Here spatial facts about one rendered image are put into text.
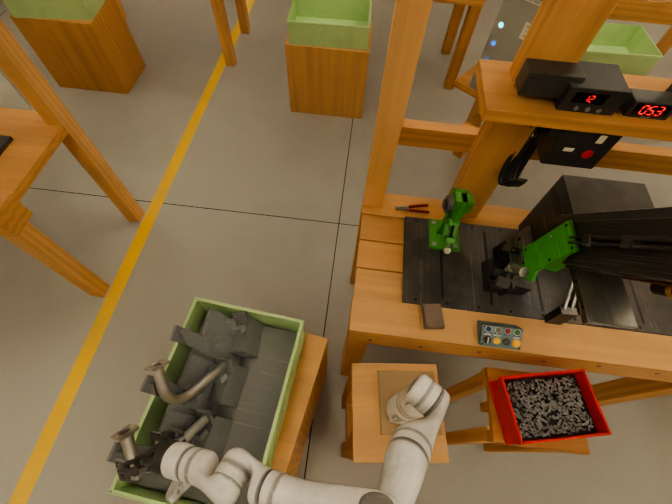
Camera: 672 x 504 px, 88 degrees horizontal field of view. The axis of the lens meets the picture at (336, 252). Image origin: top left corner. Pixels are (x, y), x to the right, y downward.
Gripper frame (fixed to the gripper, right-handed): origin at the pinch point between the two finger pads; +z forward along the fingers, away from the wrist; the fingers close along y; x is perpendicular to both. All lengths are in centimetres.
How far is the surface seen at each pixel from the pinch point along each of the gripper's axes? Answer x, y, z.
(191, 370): -5.2, -25.9, 7.9
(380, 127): -72, -82, -47
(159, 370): -13.5, -12.7, 2.7
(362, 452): 33, -46, -37
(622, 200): -33, -113, -121
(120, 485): 20.3, -3.5, 21.4
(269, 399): 14.5, -42.5, -6.0
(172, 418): 4.9, -16.0, 8.4
